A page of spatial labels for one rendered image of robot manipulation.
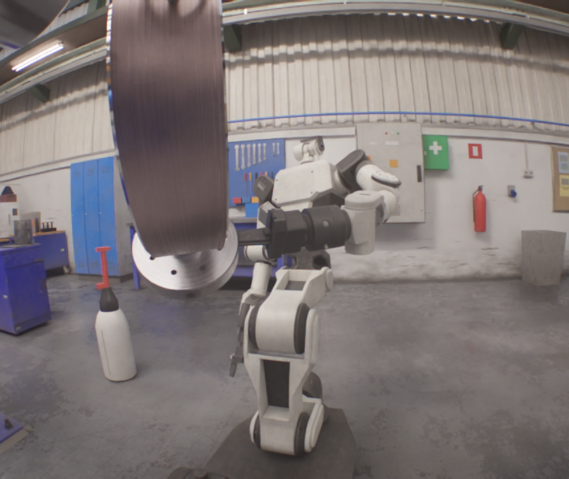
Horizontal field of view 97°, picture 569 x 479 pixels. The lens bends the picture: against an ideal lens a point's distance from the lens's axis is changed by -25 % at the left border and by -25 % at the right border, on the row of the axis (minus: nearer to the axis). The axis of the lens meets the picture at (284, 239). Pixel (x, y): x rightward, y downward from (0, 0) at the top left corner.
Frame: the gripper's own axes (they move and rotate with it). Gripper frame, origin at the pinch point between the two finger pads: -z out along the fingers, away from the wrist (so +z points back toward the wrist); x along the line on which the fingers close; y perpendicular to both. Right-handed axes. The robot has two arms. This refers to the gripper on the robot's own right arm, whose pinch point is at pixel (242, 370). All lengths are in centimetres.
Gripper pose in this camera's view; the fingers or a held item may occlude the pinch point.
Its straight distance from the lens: 135.4
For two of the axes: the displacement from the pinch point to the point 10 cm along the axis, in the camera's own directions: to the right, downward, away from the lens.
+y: 7.7, -0.7, -6.4
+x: -6.2, -3.6, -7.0
